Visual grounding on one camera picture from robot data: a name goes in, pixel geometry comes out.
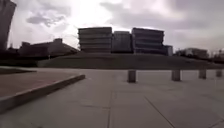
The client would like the grassy mound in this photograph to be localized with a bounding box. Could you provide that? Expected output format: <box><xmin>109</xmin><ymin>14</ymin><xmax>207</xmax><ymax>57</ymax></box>
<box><xmin>37</xmin><ymin>52</ymin><xmax>224</xmax><ymax>71</ymax></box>

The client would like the short concrete bollard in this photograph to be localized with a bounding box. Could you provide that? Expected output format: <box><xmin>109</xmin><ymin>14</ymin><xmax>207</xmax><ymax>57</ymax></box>
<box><xmin>127</xmin><ymin>69</ymin><xmax>137</xmax><ymax>84</ymax></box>
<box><xmin>171</xmin><ymin>69</ymin><xmax>181</xmax><ymax>82</ymax></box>
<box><xmin>215</xmin><ymin>68</ymin><xmax>223</xmax><ymax>78</ymax></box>
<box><xmin>198</xmin><ymin>68</ymin><xmax>207</xmax><ymax>80</ymax></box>

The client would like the dark grey block building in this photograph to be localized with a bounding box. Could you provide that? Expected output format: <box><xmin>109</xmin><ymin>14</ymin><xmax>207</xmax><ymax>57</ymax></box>
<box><xmin>111</xmin><ymin>30</ymin><xmax>133</xmax><ymax>54</ymax></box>

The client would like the banded grey block building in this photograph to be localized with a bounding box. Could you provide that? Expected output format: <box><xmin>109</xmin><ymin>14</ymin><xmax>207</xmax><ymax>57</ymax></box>
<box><xmin>77</xmin><ymin>26</ymin><xmax>113</xmax><ymax>54</ymax></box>

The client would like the banded dark block building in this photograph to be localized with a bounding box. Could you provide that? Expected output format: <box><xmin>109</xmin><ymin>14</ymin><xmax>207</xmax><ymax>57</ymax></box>
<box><xmin>131</xmin><ymin>27</ymin><xmax>174</xmax><ymax>57</ymax></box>

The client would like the grey concrete slab pavement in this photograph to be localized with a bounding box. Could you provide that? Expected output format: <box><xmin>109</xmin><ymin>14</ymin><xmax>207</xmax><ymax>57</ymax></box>
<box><xmin>0</xmin><ymin>67</ymin><xmax>224</xmax><ymax>128</ymax></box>

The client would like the low building with roof box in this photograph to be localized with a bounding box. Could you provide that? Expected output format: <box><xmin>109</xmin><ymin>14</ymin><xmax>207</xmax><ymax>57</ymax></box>
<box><xmin>18</xmin><ymin>37</ymin><xmax>80</xmax><ymax>58</ymax></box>

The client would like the grey concrete kerb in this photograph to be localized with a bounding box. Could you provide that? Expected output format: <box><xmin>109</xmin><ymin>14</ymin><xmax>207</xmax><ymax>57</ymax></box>
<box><xmin>0</xmin><ymin>73</ymin><xmax>87</xmax><ymax>115</ymax></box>

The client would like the low pale building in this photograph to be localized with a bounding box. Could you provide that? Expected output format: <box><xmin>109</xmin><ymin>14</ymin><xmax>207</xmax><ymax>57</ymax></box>
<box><xmin>175</xmin><ymin>47</ymin><xmax>210</xmax><ymax>60</ymax></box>

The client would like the reddish brown paved area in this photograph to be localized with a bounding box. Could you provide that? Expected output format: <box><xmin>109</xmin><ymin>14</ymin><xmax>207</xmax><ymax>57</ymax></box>
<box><xmin>0</xmin><ymin>71</ymin><xmax>82</xmax><ymax>98</ymax></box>

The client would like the row of dark bushes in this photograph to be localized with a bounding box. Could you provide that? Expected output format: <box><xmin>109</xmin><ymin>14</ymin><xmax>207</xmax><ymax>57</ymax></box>
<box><xmin>0</xmin><ymin>46</ymin><xmax>40</xmax><ymax>68</ymax></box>

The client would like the dark grass strip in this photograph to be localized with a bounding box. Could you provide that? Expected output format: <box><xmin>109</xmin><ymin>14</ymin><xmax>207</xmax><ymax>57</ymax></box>
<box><xmin>0</xmin><ymin>67</ymin><xmax>37</xmax><ymax>75</ymax></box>

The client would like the tall dark building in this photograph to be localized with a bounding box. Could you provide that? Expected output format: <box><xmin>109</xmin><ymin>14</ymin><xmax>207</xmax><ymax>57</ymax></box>
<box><xmin>0</xmin><ymin>0</ymin><xmax>17</xmax><ymax>51</ymax></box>

